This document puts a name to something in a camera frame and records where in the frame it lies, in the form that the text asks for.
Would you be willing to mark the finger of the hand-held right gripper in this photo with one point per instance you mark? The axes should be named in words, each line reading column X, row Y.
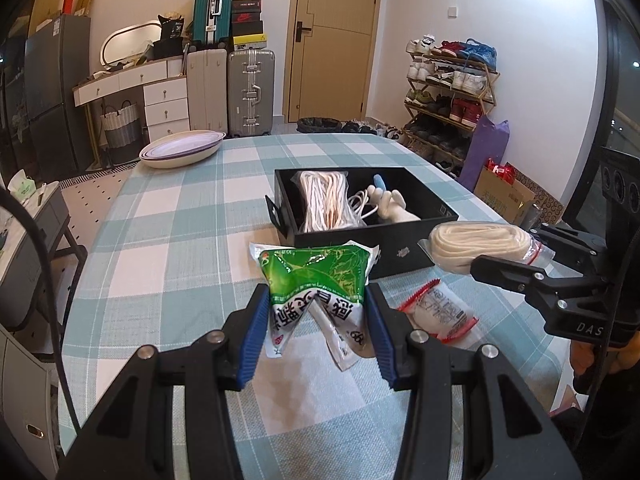
column 575, row 247
column 505, row 270

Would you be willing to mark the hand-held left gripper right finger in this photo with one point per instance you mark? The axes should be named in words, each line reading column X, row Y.
column 381, row 335

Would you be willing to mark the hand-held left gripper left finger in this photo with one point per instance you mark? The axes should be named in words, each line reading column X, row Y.
column 252, row 332

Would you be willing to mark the red-edged printed packet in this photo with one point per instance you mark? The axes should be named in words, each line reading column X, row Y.
column 440, row 310

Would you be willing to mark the black cardboard box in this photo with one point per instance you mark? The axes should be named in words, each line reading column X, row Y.
column 400, row 255

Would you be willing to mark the green printed packet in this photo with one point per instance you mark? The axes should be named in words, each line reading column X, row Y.
column 320, row 270

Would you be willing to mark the person's right hand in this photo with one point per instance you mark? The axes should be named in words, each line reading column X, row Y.
column 582, row 360

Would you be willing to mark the open cardboard box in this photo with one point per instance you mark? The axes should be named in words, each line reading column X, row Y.
column 505, row 200

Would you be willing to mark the red snack packet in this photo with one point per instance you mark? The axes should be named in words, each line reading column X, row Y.
column 500, row 172

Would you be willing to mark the purple bag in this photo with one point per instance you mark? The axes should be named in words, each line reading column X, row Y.
column 482, row 155

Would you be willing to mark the wooden shoe rack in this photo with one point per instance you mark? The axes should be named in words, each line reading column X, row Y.
column 450, row 117

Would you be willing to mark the rows of shoes on rack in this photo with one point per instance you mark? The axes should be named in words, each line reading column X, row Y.
column 465, row 82

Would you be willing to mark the white oval plate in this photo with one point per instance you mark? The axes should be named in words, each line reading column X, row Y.
column 185, row 152

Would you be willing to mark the pile of shoes on floor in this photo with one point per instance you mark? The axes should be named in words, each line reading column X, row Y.
column 372, row 129

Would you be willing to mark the dotted white rug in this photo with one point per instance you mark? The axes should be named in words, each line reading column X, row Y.
column 92, row 210

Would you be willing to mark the white low cabinet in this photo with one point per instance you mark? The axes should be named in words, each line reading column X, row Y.
column 25, row 400

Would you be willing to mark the silver suitcase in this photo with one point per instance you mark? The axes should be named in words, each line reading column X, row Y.
column 250, row 92

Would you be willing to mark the woven basket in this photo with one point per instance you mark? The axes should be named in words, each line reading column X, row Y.
column 120, row 130

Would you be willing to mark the white dresser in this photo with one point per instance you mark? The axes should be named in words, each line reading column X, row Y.
column 165, row 105

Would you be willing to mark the beige suitcase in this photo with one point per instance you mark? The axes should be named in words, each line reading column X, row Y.
column 206, row 90

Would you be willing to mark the tan door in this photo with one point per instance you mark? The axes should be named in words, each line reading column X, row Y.
column 340, row 70

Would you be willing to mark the oval mirror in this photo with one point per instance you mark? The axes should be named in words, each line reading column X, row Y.
column 130, row 42

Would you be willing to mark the black red shoe box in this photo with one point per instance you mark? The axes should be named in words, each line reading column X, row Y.
column 247, row 16

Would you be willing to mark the grey fridge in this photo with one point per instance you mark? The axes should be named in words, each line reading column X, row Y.
column 55, row 85

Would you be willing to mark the teal suitcase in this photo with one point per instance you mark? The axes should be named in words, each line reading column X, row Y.
column 207, row 10

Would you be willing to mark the dark tall cabinet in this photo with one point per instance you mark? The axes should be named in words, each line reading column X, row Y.
column 12, row 110

